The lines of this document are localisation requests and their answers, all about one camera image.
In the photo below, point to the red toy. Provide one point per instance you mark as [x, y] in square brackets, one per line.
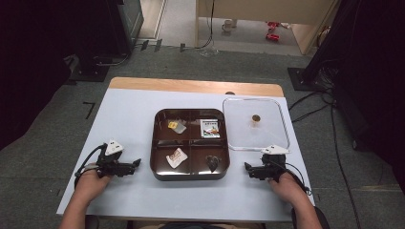
[272, 31]

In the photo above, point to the person's left hand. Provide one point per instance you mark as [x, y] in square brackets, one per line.
[90, 183]

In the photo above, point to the yellow and silver snack packet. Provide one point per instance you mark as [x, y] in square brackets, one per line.
[176, 126]

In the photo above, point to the brown four-compartment tray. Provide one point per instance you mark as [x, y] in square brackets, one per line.
[191, 144]

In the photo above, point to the light wooden cabinet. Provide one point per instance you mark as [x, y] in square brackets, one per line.
[264, 12]

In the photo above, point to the white table mat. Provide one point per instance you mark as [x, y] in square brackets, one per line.
[127, 127]

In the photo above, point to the person's right hand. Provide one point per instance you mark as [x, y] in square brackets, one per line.
[288, 189]

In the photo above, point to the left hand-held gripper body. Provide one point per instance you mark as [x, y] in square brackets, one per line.
[112, 160]

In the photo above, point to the dark heart-shaped snack packet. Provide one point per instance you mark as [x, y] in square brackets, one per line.
[212, 162]

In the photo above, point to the white printed snack packet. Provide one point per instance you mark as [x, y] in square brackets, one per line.
[210, 128]

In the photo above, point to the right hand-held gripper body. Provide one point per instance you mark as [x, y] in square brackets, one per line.
[270, 165]

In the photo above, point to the white cup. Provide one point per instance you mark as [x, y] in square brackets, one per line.
[227, 25]

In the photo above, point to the dark cabinet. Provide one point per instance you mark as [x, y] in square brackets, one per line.
[127, 25]

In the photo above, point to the white and orange snack packet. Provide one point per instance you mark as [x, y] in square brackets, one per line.
[176, 157]

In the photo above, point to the clear plastic tray lid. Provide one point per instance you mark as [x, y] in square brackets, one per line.
[254, 130]

